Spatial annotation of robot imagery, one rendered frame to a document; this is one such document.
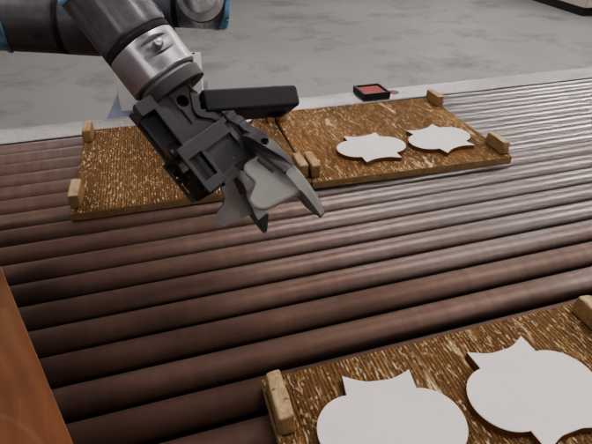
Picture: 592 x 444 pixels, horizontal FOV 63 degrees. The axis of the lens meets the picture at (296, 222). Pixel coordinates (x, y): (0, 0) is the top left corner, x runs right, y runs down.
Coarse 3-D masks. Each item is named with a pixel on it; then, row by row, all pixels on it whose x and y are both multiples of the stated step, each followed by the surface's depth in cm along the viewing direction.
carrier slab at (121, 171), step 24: (264, 120) 111; (96, 144) 100; (120, 144) 100; (144, 144) 100; (288, 144) 101; (96, 168) 92; (120, 168) 92; (144, 168) 92; (96, 192) 84; (120, 192) 84; (144, 192) 84; (168, 192) 84; (216, 192) 84; (72, 216) 79; (96, 216) 80
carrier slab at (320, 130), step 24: (288, 120) 111; (312, 120) 111; (336, 120) 111; (360, 120) 111; (384, 120) 111; (408, 120) 111; (432, 120) 111; (456, 120) 111; (312, 144) 100; (336, 144) 100; (480, 144) 100; (336, 168) 92; (360, 168) 92; (384, 168) 92; (408, 168) 92; (432, 168) 93; (456, 168) 94
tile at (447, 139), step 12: (408, 132) 104; (420, 132) 103; (432, 132) 103; (444, 132) 103; (456, 132) 103; (408, 144) 100; (420, 144) 98; (432, 144) 98; (444, 144) 98; (456, 144) 98; (468, 144) 98
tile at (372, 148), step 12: (348, 144) 98; (360, 144) 98; (372, 144) 98; (384, 144) 98; (396, 144) 98; (348, 156) 94; (360, 156) 94; (372, 156) 94; (384, 156) 94; (396, 156) 94
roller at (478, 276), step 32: (544, 256) 72; (576, 256) 73; (384, 288) 66; (416, 288) 67; (448, 288) 67; (480, 288) 69; (224, 320) 62; (256, 320) 61; (288, 320) 62; (320, 320) 63; (352, 320) 64; (96, 352) 57; (128, 352) 57; (160, 352) 58; (192, 352) 59; (64, 384) 56
